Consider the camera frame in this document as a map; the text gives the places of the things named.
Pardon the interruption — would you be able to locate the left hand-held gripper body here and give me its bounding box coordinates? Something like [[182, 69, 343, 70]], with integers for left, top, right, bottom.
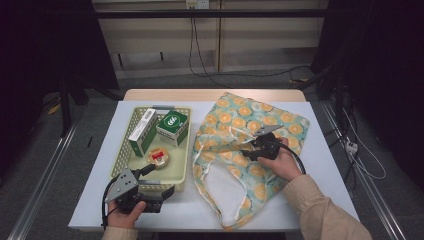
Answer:
[[104, 167, 165, 215]]

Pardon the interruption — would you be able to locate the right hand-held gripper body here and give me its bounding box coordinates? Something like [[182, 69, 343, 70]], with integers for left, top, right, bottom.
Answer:
[[252, 124, 284, 162]]

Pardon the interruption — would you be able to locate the round gold tin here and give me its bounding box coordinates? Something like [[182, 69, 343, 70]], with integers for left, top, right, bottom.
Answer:
[[147, 147, 171, 170]]

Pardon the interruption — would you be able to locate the cream perforated plastic basket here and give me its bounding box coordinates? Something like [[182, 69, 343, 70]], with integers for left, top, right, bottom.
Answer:
[[109, 105, 194, 193]]

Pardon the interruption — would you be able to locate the tall green white medicine box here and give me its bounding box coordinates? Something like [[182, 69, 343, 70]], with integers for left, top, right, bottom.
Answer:
[[127, 107, 159, 158]]

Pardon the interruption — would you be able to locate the orange print cloth tote bag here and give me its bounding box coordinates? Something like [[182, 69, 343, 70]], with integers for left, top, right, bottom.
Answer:
[[191, 91, 311, 232]]

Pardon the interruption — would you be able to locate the cube green white medicine box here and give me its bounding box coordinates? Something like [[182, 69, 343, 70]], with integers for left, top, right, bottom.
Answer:
[[155, 109, 190, 148]]

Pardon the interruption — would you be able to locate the person's right hand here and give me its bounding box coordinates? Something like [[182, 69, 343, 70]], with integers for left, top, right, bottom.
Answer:
[[256, 137, 303, 183]]

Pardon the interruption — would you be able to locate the person's left hand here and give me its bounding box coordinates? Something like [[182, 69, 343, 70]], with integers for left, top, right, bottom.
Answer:
[[106, 200, 148, 230]]

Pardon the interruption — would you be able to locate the white power strip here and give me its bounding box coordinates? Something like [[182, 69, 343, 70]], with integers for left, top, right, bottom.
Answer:
[[345, 140, 360, 155]]

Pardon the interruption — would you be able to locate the black metal stand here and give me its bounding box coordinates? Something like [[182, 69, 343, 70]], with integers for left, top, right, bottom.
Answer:
[[57, 75, 74, 138]]

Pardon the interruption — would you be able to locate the black curtain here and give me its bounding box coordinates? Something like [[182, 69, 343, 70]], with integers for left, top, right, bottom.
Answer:
[[311, 0, 424, 188], [0, 0, 120, 178]]

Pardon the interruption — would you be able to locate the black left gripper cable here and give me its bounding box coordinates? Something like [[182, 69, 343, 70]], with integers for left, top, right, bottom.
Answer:
[[100, 177, 119, 232]]

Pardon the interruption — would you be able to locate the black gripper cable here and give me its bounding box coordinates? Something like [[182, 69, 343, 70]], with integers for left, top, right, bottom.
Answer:
[[279, 142, 308, 176], [100, 177, 119, 232]]

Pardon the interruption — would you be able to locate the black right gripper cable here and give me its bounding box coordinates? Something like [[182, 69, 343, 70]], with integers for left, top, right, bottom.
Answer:
[[279, 142, 308, 176]]

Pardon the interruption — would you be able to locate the aluminium floor rail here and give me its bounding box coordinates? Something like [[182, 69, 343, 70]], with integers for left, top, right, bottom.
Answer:
[[6, 121, 82, 240], [319, 99, 408, 240]]

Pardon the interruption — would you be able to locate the white floor cable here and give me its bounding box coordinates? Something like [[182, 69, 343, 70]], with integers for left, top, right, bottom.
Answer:
[[342, 108, 388, 181]]

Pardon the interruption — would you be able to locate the black wall cable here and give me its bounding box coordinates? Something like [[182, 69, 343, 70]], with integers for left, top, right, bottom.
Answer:
[[192, 16, 313, 79], [188, 8, 224, 88]]

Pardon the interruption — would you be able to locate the white wall socket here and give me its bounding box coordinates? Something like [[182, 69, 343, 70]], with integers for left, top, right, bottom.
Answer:
[[185, 0, 211, 10]]

